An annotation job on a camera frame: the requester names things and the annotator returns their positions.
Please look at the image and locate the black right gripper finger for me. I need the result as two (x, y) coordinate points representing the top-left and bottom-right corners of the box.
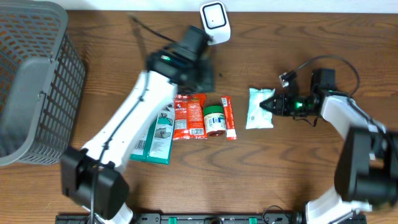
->
(260, 106), (273, 116)
(259, 96), (275, 106)

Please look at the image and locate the mint green wipes pack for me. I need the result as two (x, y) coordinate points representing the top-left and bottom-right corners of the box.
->
(246, 88), (275, 129)

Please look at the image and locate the green white package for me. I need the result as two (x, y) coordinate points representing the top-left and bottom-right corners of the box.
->
(130, 101), (175, 165)

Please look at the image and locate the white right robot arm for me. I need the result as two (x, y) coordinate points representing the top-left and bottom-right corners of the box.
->
(259, 90), (397, 223)

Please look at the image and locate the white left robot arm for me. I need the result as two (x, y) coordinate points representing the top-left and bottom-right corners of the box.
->
(60, 44), (212, 223)

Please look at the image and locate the white barcode scanner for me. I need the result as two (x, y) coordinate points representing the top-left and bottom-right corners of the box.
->
(200, 1), (231, 45)

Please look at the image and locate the green lid jar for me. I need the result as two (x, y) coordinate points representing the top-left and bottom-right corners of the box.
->
(203, 105), (226, 137)

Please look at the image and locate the red stick sachet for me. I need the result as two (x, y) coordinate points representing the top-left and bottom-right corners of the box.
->
(221, 96), (237, 140)

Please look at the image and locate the red snack bag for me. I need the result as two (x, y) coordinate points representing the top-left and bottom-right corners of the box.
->
(173, 93), (208, 141)

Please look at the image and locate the grey plastic shopping basket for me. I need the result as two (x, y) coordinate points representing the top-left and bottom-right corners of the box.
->
(1, 1), (86, 166)

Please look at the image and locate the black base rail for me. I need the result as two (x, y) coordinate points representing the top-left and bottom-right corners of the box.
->
(55, 205), (304, 224)

